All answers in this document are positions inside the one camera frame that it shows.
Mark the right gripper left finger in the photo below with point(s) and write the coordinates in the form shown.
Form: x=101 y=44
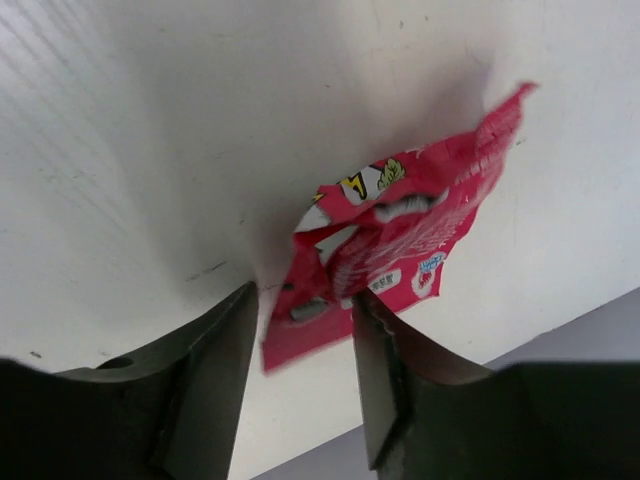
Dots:
x=167 y=410

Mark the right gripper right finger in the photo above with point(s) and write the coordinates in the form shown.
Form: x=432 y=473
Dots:
x=429 y=413

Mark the small red candy packet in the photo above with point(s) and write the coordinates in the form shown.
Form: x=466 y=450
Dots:
x=388 y=228

